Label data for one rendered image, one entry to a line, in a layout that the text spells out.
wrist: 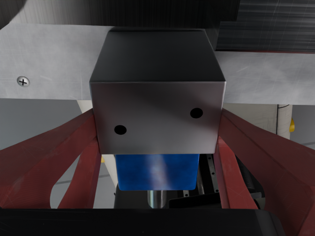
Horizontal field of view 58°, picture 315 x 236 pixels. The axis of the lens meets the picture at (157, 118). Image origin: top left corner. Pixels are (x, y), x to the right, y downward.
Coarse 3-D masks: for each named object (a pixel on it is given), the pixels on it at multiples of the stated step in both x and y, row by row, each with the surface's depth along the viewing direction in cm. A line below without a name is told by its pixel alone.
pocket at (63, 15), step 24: (0, 0) 6; (24, 0) 7; (48, 0) 7; (72, 0) 7; (96, 0) 7; (120, 0) 7; (144, 0) 7; (168, 0) 7; (192, 0) 7; (216, 0) 7; (0, 24) 6; (72, 24) 7; (96, 24) 7; (120, 24) 7; (144, 24) 7; (168, 24) 7; (192, 24) 7; (216, 24) 6
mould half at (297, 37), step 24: (240, 0) 5; (264, 0) 5; (288, 0) 5; (312, 0) 5; (240, 24) 5; (264, 24) 5; (288, 24) 5; (312, 24) 5; (216, 48) 6; (240, 48) 6; (264, 48) 6; (288, 48) 6; (312, 48) 6
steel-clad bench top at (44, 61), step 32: (0, 32) 14; (32, 32) 14; (64, 32) 15; (96, 32) 15; (0, 64) 16; (32, 64) 16; (64, 64) 16; (224, 64) 16; (256, 64) 16; (288, 64) 16; (0, 96) 17; (32, 96) 17; (64, 96) 17; (224, 96) 17; (256, 96) 17; (288, 96) 17
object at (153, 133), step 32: (128, 32) 14; (160, 32) 14; (192, 32) 14; (96, 64) 11; (128, 64) 11; (160, 64) 11; (192, 64) 11; (96, 96) 10; (128, 96) 11; (160, 96) 11; (192, 96) 11; (96, 128) 11; (128, 128) 11; (160, 128) 11; (192, 128) 11; (128, 160) 14; (160, 160) 14; (192, 160) 14; (160, 192) 17
